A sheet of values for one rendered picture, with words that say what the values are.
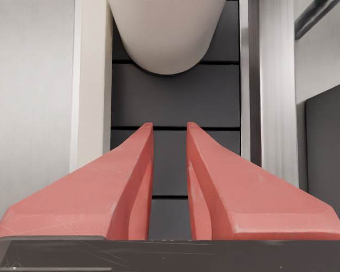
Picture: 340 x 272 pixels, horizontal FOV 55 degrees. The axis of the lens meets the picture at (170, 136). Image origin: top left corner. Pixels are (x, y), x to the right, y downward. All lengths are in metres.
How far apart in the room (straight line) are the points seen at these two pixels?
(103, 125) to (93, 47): 0.04
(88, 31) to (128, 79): 0.04
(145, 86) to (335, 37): 0.15
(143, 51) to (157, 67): 0.02
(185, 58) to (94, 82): 0.05
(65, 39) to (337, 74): 0.20
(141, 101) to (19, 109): 0.10
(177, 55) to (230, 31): 0.06
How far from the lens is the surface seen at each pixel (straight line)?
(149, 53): 0.16
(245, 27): 0.21
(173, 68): 0.17
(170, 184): 0.18
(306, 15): 0.24
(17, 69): 0.27
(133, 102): 0.19
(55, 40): 0.26
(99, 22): 0.17
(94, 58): 0.16
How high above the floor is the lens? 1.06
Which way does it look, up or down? 85 degrees down
